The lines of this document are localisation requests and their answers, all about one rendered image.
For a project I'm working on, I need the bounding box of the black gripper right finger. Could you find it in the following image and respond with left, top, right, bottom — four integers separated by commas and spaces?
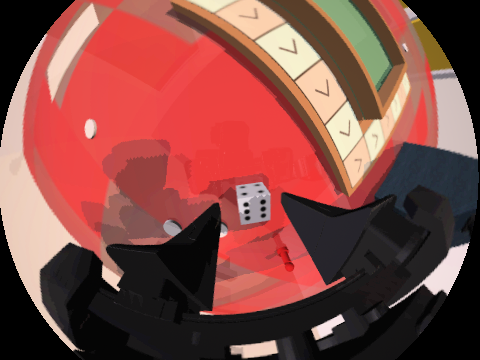
280, 192, 397, 285

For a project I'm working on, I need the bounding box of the wooden square board with arrow track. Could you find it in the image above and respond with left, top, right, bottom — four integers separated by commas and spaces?
171, 0, 412, 196

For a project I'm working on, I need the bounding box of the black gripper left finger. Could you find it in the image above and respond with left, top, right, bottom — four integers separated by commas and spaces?
105, 203, 221, 312

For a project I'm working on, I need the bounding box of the red pawn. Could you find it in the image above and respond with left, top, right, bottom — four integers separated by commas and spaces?
276, 247, 295, 272

